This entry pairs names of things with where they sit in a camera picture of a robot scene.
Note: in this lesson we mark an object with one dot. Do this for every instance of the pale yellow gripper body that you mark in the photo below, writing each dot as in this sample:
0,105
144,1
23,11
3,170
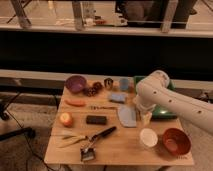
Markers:
146,118

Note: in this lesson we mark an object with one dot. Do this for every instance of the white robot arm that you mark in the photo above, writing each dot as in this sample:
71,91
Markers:
152,90

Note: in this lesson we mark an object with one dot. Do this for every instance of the red bowl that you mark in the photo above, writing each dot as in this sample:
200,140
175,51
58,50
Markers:
176,142

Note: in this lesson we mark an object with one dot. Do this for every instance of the purple bowl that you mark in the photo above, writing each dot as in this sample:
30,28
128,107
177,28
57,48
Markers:
75,83

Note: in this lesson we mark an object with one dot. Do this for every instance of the green plastic tray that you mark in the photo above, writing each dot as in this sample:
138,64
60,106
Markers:
159,113

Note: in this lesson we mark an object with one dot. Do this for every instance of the light blue cloth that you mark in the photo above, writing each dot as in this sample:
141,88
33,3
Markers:
127,116

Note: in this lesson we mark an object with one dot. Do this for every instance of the white cup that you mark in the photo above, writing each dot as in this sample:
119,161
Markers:
148,138

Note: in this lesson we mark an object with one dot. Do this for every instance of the blue cup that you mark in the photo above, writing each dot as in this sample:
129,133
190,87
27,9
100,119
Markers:
124,84

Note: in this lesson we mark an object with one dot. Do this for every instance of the wooden table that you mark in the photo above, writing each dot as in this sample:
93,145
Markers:
121,147

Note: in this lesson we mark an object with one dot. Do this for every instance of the thin metal fork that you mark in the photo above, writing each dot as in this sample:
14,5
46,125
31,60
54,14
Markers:
102,107

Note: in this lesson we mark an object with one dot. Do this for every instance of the black rectangular block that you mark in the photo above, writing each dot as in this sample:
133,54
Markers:
98,120

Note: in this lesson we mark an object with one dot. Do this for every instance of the dark red grapes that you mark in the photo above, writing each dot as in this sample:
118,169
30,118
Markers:
93,90

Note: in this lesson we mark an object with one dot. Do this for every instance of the metal dish brush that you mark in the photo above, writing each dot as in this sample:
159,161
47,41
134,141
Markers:
87,153

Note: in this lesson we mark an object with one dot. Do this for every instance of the corn cob with husk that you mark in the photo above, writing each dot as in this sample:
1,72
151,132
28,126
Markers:
69,138

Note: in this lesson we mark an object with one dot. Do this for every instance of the orange carrot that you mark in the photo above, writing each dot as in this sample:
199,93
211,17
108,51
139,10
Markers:
76,103

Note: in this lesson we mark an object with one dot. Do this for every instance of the red yellow apple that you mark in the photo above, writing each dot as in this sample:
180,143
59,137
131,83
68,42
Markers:
66,119

